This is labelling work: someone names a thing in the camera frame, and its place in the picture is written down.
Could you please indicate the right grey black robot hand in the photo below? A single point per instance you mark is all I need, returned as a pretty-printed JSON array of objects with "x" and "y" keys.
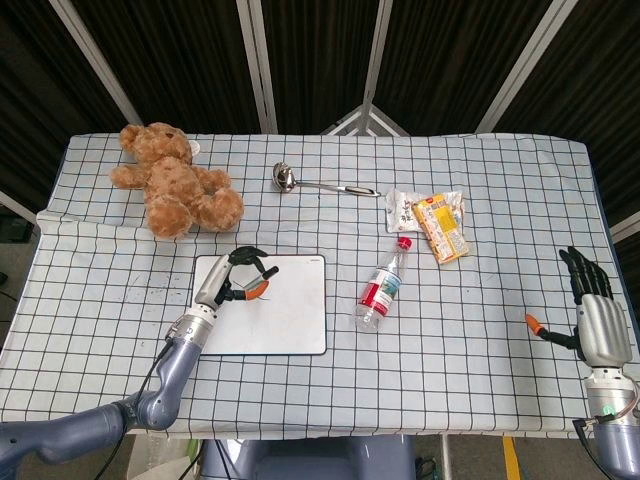
[{"x": 602, "y": 330}]

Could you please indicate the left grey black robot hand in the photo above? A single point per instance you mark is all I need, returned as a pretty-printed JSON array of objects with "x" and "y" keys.
[{"x": 212, "y": 280}]

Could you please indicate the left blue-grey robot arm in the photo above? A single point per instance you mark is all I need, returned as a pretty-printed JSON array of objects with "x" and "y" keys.
[{"x": 170, "y": 385}]

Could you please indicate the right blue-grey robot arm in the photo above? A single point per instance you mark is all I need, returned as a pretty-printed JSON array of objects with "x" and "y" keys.
[{"x": 612, "y": 400}]

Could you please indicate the white whiteboard with black rim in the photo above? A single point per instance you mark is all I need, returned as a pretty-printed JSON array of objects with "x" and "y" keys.
[{"x": 295, "y": 310}]

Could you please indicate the brown plush teddy bear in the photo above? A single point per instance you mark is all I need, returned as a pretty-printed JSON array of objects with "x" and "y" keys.
[{"x": 172, "y": 185}]

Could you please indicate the stainless steel ladle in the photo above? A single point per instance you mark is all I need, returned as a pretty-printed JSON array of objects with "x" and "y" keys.
[{"x": 284, "y": 177}]

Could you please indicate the white checkered tablecloth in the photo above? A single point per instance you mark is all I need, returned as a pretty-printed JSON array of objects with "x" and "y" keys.
[{"x": 450, "y": 375}]

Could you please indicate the clear plastic bottle red label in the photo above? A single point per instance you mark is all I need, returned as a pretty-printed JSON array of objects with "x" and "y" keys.
[{"x": 382, "y": 290}]

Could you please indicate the yellow snack package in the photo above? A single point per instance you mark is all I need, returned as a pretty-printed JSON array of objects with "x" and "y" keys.
[{"x": 442, "y": 225}]

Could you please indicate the white foil snack pouch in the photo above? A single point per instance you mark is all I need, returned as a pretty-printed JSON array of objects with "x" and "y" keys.
[{"x": 400, "y": 210}]

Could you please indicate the blue-grey robot torso base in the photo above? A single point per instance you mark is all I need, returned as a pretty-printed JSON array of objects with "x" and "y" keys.
[{"x": 310, "y": 457}]

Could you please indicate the black folding partition screen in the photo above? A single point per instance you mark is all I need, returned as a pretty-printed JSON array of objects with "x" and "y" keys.
[{"x": 320, "y": 60}]

